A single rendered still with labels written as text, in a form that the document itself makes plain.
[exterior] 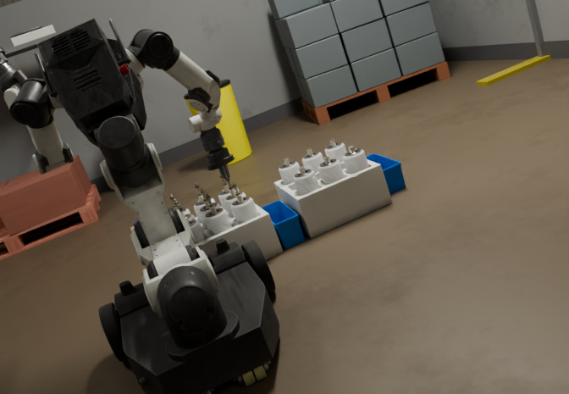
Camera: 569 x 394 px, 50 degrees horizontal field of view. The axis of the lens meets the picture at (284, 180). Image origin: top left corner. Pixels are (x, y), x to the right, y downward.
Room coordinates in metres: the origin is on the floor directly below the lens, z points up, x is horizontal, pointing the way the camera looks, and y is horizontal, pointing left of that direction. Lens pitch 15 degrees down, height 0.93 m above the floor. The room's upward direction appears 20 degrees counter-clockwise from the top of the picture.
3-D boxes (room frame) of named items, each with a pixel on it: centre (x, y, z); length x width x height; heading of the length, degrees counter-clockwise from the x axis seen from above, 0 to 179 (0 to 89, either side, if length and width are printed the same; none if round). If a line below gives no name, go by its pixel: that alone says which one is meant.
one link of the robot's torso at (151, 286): (1.73, 0.40, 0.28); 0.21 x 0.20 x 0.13; 12
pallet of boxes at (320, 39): (4.93, -0.91, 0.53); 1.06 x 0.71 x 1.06; 92
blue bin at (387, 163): (2.73, -0.43, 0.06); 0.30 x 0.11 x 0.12; 11
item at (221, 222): (2.39, 0.31, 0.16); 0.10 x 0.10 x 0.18
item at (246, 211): (2.42, 0.20, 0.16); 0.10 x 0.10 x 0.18
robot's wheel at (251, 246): (2.06, 0.19, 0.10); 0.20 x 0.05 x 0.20; 12
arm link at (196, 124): (2.54, 0.24, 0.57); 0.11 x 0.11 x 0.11; 20
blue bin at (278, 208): (2.54, 0.07, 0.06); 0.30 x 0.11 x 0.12; 11
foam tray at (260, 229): (2.50, 0.34, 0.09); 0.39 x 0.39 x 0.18; 14
